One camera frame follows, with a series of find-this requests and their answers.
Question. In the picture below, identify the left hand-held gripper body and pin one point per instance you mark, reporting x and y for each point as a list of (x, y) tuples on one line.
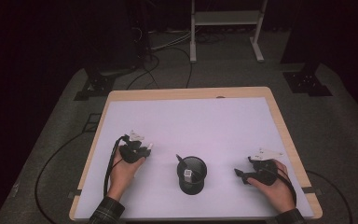
[(131, 152)]

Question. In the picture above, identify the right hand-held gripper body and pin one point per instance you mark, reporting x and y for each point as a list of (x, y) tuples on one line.
[(264, 174)]

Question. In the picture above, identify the black pen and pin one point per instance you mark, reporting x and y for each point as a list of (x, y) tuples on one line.
[(185, 164)]

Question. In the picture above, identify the black pen holder cup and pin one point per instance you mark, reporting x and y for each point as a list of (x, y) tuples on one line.
[(192, 186)]

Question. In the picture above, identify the person's right hand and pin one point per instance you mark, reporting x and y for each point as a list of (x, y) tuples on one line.
[(278, 193)]

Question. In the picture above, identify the person's left hand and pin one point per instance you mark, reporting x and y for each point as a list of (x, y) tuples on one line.
[(122, 177)]

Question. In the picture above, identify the white table sheet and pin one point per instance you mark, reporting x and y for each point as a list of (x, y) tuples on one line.
[(199, 124)]

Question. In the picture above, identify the wooden table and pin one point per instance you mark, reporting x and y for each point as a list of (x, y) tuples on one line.
[(183, 92)]

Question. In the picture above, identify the black stand base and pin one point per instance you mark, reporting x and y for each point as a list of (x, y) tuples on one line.
[(306, 82), (96, 88)]

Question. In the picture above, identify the white metal stand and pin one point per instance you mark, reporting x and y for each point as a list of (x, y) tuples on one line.
[(227, 18)]

